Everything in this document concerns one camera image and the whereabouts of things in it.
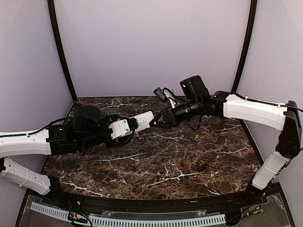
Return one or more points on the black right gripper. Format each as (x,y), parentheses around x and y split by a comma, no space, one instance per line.
(169,117)

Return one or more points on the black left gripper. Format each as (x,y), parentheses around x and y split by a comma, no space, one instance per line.
(120,141)

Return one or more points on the white remote control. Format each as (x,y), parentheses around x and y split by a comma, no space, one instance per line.
(143,120)

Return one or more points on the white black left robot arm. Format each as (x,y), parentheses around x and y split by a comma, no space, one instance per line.
(63,136)

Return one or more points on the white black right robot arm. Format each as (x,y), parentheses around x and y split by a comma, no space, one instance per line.
(278,116)

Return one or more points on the white slotted cable duct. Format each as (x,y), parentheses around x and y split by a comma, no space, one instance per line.
(128,219)

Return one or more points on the black front table rail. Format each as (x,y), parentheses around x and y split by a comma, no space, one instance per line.
(227,203)

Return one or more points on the black left corner post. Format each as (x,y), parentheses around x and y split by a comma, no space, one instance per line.
(60,50)

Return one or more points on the black corner post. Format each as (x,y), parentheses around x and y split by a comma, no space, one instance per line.
(60,50)
(246,45)

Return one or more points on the black right corner post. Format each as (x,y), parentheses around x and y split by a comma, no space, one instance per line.
(246,45)

